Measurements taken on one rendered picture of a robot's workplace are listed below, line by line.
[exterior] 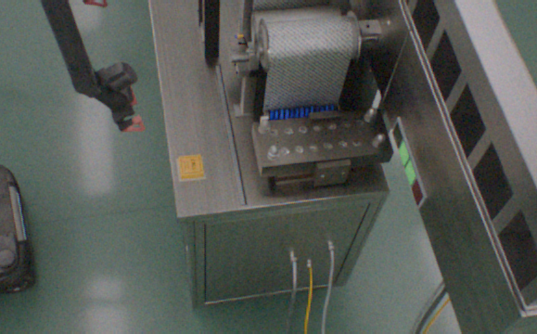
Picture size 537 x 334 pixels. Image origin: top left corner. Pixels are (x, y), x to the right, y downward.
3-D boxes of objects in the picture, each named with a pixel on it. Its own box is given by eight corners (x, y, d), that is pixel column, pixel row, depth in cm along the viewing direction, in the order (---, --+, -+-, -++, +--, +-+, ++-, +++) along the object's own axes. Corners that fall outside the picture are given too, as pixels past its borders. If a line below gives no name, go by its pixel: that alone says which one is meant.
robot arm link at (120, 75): (70, 63, 175) (76, 89, 171) (106, 42, 173) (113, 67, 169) (98, 84, 186) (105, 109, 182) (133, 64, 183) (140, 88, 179)
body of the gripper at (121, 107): (128, 85, 191) (112, 73, 184) (136, 114, 186) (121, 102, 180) (109, 96, 192) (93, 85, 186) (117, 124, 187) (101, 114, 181)
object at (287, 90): (262, 111, 203) (267, 72, 187) (337, 103, 207) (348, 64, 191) (262, 112, 203) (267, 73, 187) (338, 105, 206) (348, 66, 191)
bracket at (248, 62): (231, 106, 218) (235, 43, 192) (250, 104, 219) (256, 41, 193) (234, 119, 215) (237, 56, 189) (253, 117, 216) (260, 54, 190)
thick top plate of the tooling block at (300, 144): (251, 133, 204) (252, 122, 199) (376, 120, 211) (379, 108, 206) (261, 177, 196) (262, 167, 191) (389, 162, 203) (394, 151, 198)
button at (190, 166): (178, 160, 206) (177, 156, 203) (200, 158, 207) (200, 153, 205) (181, 180, 202) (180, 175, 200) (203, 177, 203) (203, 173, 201)
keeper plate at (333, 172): (312, 181, 204) (316, 162, 195) (343, 177, 206) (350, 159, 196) (313, 188, 203) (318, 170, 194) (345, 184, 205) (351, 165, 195)
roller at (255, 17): (249, 32, 207) (251, 3, 196) (329, 24, 211) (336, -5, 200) (256, 61, 201) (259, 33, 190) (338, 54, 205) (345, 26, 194)
